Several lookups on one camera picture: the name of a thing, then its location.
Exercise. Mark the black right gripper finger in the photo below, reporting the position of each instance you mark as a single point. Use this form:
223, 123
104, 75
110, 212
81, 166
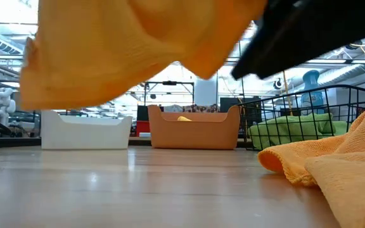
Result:
271, 54

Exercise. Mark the green microfiber towel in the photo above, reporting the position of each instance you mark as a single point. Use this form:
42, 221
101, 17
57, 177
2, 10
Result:
339, 128
280, 133

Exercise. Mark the yellow microfiber towel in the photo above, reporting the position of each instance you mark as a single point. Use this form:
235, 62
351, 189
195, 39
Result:
184, 119

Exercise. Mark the orange microfiber towel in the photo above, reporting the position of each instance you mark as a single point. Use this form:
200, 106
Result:
106, 47
344, 164

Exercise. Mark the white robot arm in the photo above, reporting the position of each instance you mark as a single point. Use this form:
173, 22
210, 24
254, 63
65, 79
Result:
3, 104

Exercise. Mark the orange plastic basket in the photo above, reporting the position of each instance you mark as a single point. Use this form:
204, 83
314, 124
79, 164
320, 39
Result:
195, 136

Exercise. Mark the red storage box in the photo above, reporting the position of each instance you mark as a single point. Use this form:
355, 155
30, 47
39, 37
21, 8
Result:
143, 128

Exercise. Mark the white plastic basket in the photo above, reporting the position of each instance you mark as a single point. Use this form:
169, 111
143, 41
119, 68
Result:
84, 136

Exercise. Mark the black overhead rail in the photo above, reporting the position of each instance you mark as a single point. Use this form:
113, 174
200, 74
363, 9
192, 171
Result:
328, 61

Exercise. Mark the black metal frame stand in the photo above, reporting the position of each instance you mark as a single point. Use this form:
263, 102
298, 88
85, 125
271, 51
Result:
170, 83

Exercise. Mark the black metal table frame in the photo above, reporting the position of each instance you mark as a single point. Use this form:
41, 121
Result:
11, 142

